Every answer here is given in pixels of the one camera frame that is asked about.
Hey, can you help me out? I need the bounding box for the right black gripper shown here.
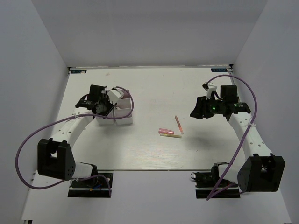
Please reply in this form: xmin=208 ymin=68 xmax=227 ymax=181
xmin=190 ymin=94 xmax=225 ymax=119

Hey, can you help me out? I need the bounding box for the orange pink pencil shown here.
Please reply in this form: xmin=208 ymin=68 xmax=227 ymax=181
xmin=175 ymin=116 xmax=184 ymax=135

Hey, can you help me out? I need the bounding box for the pink correction tape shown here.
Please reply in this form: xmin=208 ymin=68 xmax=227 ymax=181
xmin=158 ymin=128 xmax=174 ymax=134

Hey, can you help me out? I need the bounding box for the yellow stick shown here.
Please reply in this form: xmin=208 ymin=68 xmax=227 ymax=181
xmin=160 ymin=133 xmax=182 ymax=139

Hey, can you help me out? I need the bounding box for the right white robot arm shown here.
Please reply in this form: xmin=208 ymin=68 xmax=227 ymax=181
xmin=190 ymin=83 xmax=285 ymax=192

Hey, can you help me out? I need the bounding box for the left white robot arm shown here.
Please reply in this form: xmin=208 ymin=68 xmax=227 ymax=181
xmin=37 ymin=85 xmax=124 ymax=186

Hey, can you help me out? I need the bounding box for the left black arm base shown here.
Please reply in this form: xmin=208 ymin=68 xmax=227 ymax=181
xmin=68 ymin=171 xmax=114 ymax=198

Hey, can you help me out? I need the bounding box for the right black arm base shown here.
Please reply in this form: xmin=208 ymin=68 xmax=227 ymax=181
xmin=190 ymin=163 xmax=241 ymax=199

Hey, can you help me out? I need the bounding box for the right white organizer bin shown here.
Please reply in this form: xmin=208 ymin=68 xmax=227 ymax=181
xmin=114 ymin=90 xmax=134 ymax=125

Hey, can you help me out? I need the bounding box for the white organizer bin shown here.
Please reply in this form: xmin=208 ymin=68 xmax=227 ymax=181
xmin=96 ymin=103 xmax=114 ymax=125
xmin=114 ymin=90 xmax=134 ymax=125

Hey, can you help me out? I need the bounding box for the left white organizer bin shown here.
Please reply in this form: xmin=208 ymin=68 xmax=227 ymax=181
xmin=96 ymin=103 xmax=114 ymax=125

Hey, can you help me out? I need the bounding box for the right blue table label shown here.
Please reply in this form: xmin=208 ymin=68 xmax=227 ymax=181
xmin=211 ymin=68 xmax=228 ymax=72

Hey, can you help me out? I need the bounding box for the blue table label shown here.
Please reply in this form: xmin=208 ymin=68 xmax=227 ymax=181
xmin=71 ymin=70 xmax=87 ymax=74
xmin=211 ymin=68 xmax=228 ymax=72

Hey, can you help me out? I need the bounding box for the left blue table label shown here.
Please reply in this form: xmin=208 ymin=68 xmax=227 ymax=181
xmin=71 ymin=70 xmax=87 ymax=74

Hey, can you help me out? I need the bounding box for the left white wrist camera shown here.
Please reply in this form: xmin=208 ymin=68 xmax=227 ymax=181
xmin=107 ymin=88 xmax=124 ymax=105

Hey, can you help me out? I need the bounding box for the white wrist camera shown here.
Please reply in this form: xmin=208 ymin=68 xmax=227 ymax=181
xmin=202 ymin=83 xmax=217 ymax=99
xmin=107 ymin=88 xmax=124 ymax=105

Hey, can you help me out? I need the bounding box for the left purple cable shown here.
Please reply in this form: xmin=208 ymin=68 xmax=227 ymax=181
xmin=15 ymin=86 xmax=134 ymax=189

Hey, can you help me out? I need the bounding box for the purple cable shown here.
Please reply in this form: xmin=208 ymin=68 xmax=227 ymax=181
xmin=15 ymin=86 xmax=134 ymax=189
xmin=206 ymin=74 xmax=258 ymax=201

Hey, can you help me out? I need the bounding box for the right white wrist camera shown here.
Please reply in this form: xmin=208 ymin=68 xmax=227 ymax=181
xmin=202 ymin=83 xmax=217 ymax=99

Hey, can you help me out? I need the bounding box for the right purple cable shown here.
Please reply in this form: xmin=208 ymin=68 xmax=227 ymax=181
xmin=206 ymin=74 xmax=258 ymax=201

